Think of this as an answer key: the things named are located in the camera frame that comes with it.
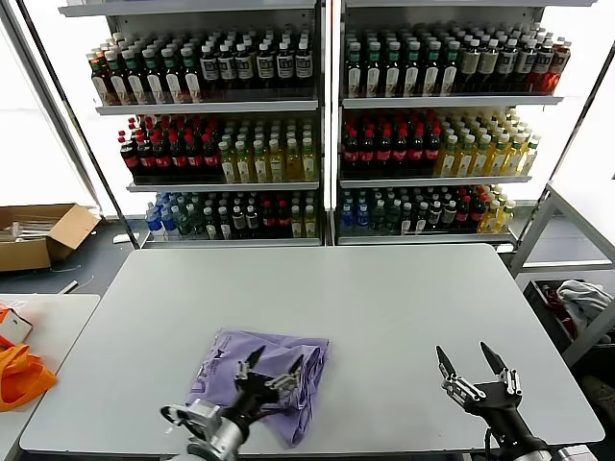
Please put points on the grey metal rack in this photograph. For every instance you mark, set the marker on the grey metal rack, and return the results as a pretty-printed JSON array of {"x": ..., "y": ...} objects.
[{"x": 591, "y": 336}]

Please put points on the small yellow drink bottle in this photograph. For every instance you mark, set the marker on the small yellow drink bottle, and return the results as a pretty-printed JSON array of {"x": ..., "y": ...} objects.
[
  {"x": 297, "y": 225},
  {"x": 491, "y": 218},
  {"x": 507, "y": 216},
  {"x": 310, "y": 225}
]

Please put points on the red drink bottle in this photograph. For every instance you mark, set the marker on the red drink bottle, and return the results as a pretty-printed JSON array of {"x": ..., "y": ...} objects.
[{"x": 559, "y": 67}]

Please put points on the black diagonal pole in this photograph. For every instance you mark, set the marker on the black diagonal pole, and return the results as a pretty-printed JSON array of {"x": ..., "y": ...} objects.
[
  {"x": 566, "y": 144},
  {"x": 68, "y": 110}
]

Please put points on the white floor strip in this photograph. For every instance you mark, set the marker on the white floor strip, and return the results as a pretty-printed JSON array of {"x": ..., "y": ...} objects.
[{"x": 70, "y": 285}]

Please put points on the clear plastic packaging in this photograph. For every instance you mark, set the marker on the clear plastic packaging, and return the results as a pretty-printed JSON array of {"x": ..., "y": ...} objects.
[{"x": 29, "y": 231}]

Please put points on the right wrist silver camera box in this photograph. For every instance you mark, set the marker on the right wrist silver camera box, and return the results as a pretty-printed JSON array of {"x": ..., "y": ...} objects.
[{"x": 574, "y": 453}]

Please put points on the dark bottle beige label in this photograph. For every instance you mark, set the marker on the dark bottle beige label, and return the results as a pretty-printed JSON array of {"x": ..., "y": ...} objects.
[
  {"x": 472, "y": 65},
  {"x": 490, "y": 65}
]

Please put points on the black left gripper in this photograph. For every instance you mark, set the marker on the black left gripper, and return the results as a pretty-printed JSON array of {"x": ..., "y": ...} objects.
[{"x": 252, "y": 401}]

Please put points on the brown shoe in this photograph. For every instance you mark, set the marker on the brown shoe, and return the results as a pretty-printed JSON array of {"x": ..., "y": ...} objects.
[{"x": 600, "y": 391}]

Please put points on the grey crumpled cloth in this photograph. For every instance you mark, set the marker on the grey crumpled cloth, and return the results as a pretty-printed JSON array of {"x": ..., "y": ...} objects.
[{"x": 583, "y": 300}]

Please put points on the grey metal drinks shelf unit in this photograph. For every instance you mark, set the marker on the grey metal drinks shelf unit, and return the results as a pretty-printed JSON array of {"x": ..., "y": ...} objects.
[
  {"x": 211, "y": 106},
  {"x": 451, "y": 102}
]

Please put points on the small cola bottle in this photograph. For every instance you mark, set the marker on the small cola bottle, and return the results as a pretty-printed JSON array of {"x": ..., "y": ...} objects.
[
  {"x": 476, "y": 216},
  {"x": 268, "y": 222},
  {"x": 462, "y": 216},
  {"x": 283, "y": 222}
]

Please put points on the purple t-shirt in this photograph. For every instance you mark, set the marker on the purple t-shirt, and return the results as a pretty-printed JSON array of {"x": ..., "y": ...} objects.
[{"x": 288, "y": 346}]

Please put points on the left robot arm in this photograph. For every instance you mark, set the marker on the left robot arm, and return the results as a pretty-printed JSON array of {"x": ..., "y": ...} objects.
[{"x": 221, "y": 439}]

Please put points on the amber tea bottle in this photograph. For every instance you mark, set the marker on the amber tea bottle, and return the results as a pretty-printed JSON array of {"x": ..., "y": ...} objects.
[{"x": 99, "y": 86}]

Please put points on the white and orange box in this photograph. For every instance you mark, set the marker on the white and orange box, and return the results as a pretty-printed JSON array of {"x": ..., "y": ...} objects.
[{"x": 14, "y": 326}]

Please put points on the orange cloth bag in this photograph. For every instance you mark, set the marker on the orange cloth bag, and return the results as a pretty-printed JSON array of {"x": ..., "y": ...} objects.
[{"x": 19, "y": 379}]

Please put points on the dark bottle white square label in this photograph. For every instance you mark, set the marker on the dark bottle white square label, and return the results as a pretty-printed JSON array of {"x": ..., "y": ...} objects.
[
  {"x": 209, "y": 69},
  {"x": 544, "y": 65},
  {"x": 509, "y": 65},
  {"x": 284, "y": 67},
  {"x": 303, "y": 67},
  {"x": 227, "y": 69},
  {"x": 264, "y": 67},
  {"x": 244, "y": 69},
  {"x": 527, "y": 65}
]

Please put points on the small dark bottle white cap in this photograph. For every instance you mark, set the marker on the small dark bottle white cap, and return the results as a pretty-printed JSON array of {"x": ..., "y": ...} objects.
[
  {"x": 422, "y": 220},
  {"x": 449, "y": 216},
  {"x": 238, "y": 223},
  {"x": 407, "y": 220},
  {"x": 252, "y": 223},
  {"x": 224, "y": 225},
  {"x": 210, "y": 225},
  {"x": 435, "y": 216}
]

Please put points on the red cloth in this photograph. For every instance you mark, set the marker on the red cloth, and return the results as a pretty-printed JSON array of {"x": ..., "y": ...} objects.
[{"x": 568, "y": 322}]

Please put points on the black plastic crate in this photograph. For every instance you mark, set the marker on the black plastic crate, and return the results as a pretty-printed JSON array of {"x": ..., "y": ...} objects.
[{"x": 543, "y": 319}]

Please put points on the small white floor object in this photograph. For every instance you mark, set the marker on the small white floor object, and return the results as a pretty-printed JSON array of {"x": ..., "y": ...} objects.
[{"x": 122, "y": 237}]

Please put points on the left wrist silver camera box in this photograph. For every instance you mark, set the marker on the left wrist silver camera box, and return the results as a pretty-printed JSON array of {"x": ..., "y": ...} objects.
[{"x": 199, "y": 418}]

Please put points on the brown cardboard box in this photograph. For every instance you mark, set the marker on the brown cardboard box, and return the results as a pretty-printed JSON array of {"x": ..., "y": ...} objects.
[{"x": 29, "y": 253}]

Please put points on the cola bottle red cap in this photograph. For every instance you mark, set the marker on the cola bottle red cap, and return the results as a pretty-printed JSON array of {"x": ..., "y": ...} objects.
[
  {"x": 433, "y": 154},
  {"x": 351, "y": 156},
  {"x": 211, "y": 161},
  {"x": 162, "y": 161},
  {"x": 194, "y": 161},
  {"x": 178, "y": 161},
  {"x": 130, "y": 161},
  {"x": 368, "y": 156},
  {"x": 385, "y": 156},
  {"x": 401, "y": 156},
  {"x": 418, "y": 154},
  {"x": 145, "y": 161}
]

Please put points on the small green clear bottle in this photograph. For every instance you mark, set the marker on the small green clear bottle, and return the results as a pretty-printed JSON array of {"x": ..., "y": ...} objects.
[
  {"x": 392, "y": 218},
  {"x": 183, "y": 225},
  {"x": 197, "y": 225},
  {"x": 378, "y": 218}
]

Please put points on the small blue drink bottle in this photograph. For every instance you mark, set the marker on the small blue drink bottle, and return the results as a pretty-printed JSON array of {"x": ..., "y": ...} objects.
[
  {"x": 153, "y": 223},
  {"x": 167, "y": 225},
  {"x": 362, "y": 220},
  {"x": 347, "y": 220}
]

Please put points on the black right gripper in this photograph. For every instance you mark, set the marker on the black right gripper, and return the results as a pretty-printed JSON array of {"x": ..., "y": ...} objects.
[{"x": 497, "y": 408}]

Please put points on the dark tea bottle green label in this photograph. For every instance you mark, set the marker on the dark tea bottle green label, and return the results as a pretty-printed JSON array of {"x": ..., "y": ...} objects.
[
  {"x": 116, "y": 84},
  {"x": 374, "y": 77},
  {"x": 154, "y": 84},
  {"x": 393, "y": 77},
  {"x": 173, "y": 84},
  {"x": 355, "y": 77},
  {"x": 450, "y": 77},
  {"x": 192, "y": 84},
  {"x": 413, "y": 77},
  {"x": 432, "y": 77},
  {"x": 135, "y": 84}
]

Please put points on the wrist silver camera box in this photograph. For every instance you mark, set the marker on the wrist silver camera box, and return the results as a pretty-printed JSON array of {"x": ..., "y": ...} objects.
[
  {"x": 574, "y": 453},
  {"x": 199, "y": 418}
]

